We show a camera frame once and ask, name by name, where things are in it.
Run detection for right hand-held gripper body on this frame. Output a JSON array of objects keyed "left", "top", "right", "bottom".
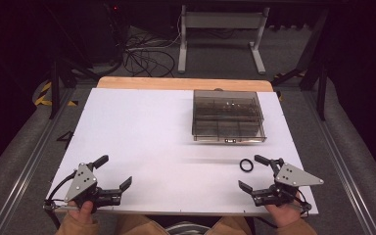
[{"left": 251, "top": 158, "right": 325, "bottom": 208}]

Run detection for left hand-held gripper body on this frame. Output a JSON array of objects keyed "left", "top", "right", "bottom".
[{"left": 64, "top": 162, "right": 125, "bottom": 214}]

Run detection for person's left hand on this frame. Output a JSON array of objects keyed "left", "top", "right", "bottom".
[{"left": 68, "top": 200, "right": 95, "bottom": 225}]

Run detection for person's right hand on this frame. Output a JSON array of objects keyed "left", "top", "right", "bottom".
[{"left": 263, "top": 195, "right": 304, "bottom": 229}]

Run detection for person's tan trouser legs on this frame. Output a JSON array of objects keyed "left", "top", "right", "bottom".
[{"left": 115, "top": 214, "right": 257, "bottom": 235}]

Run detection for smoky transparent drawer box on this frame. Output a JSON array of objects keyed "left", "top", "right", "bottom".
[{"left": 191, "top": 89, "right": 268, "bottom": 145}]

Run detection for yellow black hazard tape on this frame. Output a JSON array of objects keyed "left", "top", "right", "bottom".
[{"left": 33, "top": 80, "right": 79, "bottom": 108}]

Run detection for black metal stand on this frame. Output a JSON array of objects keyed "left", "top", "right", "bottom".
[
  {"left": 271, "top": 9, "right": 329, "bottom": 122},
  {"left": 47, "top": 57, "right": 94, "bottom": 120}
]

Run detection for black device with red light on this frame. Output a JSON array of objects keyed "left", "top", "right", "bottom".
[{"left": 102, "top": 2, "right": 126, "bottom": 68}]

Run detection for black rubber ring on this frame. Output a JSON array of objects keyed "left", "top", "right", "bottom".
[{"left": 239, "top": 158, "right": 255, "bottom": 173}]

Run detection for left hand-held gripper black cable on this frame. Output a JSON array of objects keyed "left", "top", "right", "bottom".
[{"left": 43, "top": 171, "right": 76, "bottom": 212}]

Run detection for hand-held gripper black cable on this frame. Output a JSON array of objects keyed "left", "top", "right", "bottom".
[
  {"left": 295, "top": 188, "right": 313, "bottom": 217},
  {"left": 43, "top": 171, "right": 76, "bottom": 212}
]

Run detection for right hand-held gripper black cable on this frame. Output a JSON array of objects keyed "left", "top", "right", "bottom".
[{"left": 295, "top": 188, "right": 313, "bottom": 217}]

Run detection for black triangular bracket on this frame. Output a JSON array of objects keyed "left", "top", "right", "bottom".
[{"left": 56, "top": 130, "right": 75, "bottom": 151}]

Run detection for aluminium floor rail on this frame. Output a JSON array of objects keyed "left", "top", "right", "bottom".
[
  {"left": 0, "top": 87, "right": 76, "bottom": 235},
  {"left": 302, "top": 88, "right": 376, "bottom": 235}
]

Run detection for bundle of floor cables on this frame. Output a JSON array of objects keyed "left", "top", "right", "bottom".
[{"left": 122, "top": 13, "right": 182, "bottom": 78}]

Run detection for white metal desk frame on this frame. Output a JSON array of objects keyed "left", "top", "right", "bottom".
[{"left": 177, "top": 4, "right": 271, "bottom": 75}]

